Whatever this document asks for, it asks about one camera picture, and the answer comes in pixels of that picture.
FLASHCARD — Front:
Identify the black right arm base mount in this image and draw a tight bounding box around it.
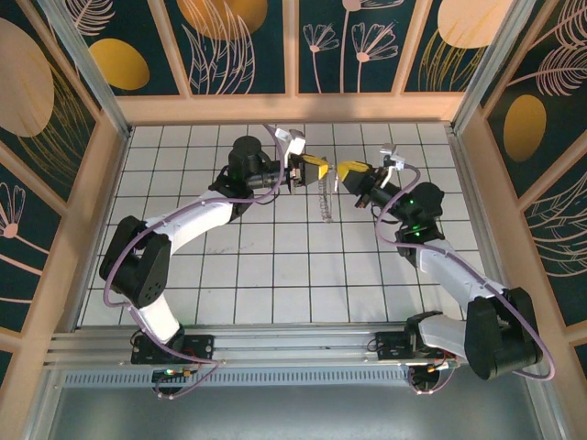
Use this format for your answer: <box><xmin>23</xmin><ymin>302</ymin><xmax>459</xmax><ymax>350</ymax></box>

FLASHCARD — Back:
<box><xmin>373</xmin><ymin>327</ymin><xmax>460</xmax><ymax>368</ymax></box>

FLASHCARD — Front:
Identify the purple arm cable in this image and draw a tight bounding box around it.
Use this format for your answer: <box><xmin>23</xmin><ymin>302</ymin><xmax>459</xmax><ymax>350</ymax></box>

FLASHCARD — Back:
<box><xmin>376</xmin><ymin>164</ymin><xmax>557</xmax><ymax>396</ymax></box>
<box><xmin>103</xmin><ymin>122</ymin><xmax>288</xmax><ymax>401</ymax></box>

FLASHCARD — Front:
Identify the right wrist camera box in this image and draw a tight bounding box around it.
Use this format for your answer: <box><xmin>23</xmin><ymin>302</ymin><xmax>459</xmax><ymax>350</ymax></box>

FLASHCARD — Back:
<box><xmin>378</xmin><ymin>141</ymin><xmax>407</xmax><ymax>171</ymax></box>

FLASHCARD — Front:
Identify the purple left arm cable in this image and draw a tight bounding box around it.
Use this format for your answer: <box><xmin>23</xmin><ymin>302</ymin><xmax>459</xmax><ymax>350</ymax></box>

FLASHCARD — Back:
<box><xmin>103</xmin><ymin>122</ymin><xmax>288</xmax><ymax>401</ymax></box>

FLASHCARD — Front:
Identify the grey metal sheet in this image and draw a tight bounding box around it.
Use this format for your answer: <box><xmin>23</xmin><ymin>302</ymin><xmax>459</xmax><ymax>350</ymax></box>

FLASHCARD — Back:
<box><xmin>27</xmin><ymin>361</ymin><xmax>565</xmax><ymax>440</ymax></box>

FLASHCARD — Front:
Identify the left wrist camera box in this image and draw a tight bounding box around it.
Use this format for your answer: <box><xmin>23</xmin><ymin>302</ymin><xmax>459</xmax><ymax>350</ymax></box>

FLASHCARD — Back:
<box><xmin>275</xmin><ymin>127</ymin><xmax>307</xmax><ymax>158</ymax></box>

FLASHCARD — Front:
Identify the perforated metal cable duct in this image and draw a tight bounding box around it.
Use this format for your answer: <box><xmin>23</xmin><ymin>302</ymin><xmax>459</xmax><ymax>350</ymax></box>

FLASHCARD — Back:
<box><xmin>59</xmin><ymin>368</ymin><xmax>414</xmax><ymax>389</ymax></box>

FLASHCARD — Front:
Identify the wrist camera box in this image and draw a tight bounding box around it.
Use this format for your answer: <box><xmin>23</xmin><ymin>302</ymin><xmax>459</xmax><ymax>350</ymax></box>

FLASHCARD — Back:
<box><xmin>378</xmin><ymin>141</ymin><xmax>407</xmax><ymax>171</ymax></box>
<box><xmin>275</xmin><ymin>127</ymin><xmax>307</xmax><ymax>158</ymax></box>

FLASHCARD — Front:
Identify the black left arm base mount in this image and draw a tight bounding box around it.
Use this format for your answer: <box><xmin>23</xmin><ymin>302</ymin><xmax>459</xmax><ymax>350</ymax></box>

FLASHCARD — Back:
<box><xmin>130</xmin><ymin>330</ymin><xmax>216</xmax><ymax>366</ymax></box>

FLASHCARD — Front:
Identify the aluminium side rail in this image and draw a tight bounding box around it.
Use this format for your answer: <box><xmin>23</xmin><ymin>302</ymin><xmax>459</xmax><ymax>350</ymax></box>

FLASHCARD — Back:
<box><xmin>445</xmin><ymin>122</ymin><xmax>508</xmax><ymax>299</ymax></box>

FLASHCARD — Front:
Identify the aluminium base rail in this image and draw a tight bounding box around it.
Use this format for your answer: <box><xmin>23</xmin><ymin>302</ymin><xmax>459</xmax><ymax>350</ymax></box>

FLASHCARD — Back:
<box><xmin>45</xmin><ymin>322</ymin><xmax>538</xmax><ymax>368</ymax></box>

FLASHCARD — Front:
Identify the aluminium corner post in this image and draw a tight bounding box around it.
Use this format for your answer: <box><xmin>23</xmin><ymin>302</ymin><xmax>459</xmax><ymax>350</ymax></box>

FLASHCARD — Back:
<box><xmin>39</xmin><ymin>0</ymin><xmax>134</xmax><ymax>141</ymax></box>
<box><xmin>451</xmin><ymin>0</ymin><xmax>540</xmax><ymax>135</ymax></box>

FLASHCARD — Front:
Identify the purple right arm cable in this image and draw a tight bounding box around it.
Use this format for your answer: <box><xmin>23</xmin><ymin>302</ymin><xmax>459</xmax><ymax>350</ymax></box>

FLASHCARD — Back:
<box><xmin>376</xmin><ymin>164</ymin><xmax>557</xmax><ymax>396</ymax></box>

